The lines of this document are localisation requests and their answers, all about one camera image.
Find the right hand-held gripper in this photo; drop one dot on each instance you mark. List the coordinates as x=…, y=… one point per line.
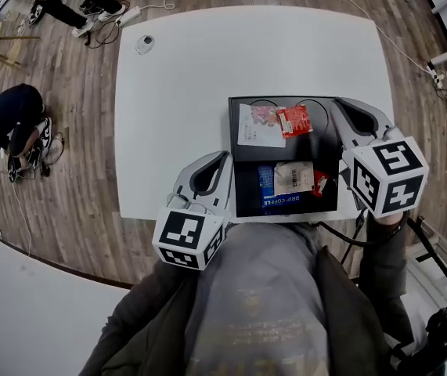
x=395, y=178

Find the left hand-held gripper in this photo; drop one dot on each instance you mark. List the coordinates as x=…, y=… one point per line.
x=180, y=233

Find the black drawer box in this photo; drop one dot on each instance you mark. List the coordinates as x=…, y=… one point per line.
x=309, y=151

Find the blue grid-print packet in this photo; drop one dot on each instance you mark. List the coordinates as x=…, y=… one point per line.
x=266, y=182

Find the large red packet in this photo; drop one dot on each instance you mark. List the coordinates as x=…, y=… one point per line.
x=295, y=121

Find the small red white packet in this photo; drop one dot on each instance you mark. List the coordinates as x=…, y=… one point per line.
x=320, y=184

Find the white pink-print packet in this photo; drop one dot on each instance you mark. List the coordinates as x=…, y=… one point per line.
x=254, y=131

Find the beige packet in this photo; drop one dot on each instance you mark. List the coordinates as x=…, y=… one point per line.
x=291, y=178

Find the person's left forearm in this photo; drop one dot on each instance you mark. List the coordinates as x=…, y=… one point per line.
x=141, y=312

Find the person's right forearm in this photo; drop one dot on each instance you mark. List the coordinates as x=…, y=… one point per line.
x=383, y=272

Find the white power strip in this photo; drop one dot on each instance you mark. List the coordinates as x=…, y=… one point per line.
x=128, y=16
x=434, y=73

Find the person's grey shirt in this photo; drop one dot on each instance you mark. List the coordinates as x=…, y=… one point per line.
x=262, y=288

